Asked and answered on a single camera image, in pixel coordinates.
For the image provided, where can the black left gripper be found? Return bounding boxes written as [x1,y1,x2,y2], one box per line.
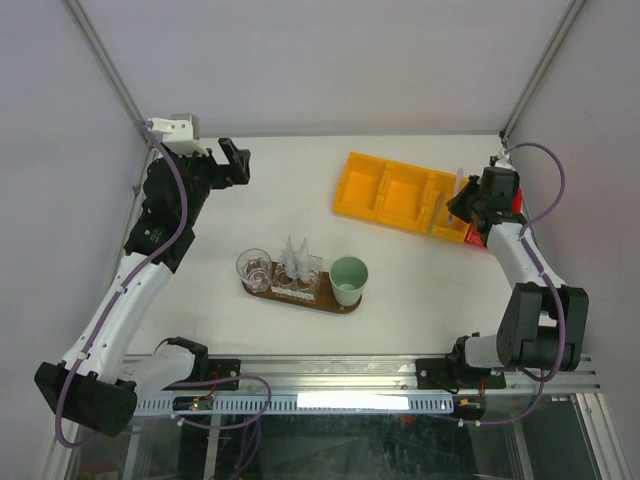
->
[160,137,249,225]

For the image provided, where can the grey toothbrush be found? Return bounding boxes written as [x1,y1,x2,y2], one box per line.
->
[428,191,445,235]

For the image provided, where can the pink toothbrush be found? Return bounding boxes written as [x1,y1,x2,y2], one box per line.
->
[447,167,464,225]

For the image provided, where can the clear glass tumbler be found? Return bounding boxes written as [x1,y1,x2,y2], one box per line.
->
[236,248,273,293]

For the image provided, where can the white toothpaste tube black cap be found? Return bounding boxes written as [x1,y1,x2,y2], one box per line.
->
[283,238,298,280]

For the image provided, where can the green plastic cup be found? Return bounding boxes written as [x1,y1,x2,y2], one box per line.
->
[329,256,369,307]

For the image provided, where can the clear glass holder block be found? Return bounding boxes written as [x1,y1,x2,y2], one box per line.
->
[271,251,324,304]

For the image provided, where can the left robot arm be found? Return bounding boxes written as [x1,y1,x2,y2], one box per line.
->
[34,138,251,447]

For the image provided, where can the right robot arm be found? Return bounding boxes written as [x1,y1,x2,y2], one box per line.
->
[447,166,589,387]

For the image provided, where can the wooden oval tray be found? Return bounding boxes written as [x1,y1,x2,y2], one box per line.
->
[241,271,363,315]

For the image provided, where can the red plastic bin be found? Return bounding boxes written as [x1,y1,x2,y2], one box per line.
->
[464,188,524,248]

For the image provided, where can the yellow bin middle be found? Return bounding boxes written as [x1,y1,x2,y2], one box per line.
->
[376,161,430,232]

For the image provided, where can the yellow bin left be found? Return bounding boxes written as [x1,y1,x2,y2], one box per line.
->
[333,152,389,221]

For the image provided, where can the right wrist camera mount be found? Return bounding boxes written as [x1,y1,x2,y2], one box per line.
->
[489,152,514,170]

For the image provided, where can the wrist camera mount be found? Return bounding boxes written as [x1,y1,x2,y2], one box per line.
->
[489,152,514,170]
[147,114,207,156]

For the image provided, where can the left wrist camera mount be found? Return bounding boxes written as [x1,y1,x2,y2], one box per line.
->
[147,114,207,156]

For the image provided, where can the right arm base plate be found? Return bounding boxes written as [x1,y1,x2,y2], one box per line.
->
[415,357,506,393]

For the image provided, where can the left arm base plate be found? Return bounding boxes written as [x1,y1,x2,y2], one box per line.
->
[166,357,242,392]

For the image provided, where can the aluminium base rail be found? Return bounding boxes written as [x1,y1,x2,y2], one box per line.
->
[119,353,601,396]

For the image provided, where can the white cable duct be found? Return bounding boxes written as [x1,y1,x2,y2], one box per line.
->
[135,391,454,417]

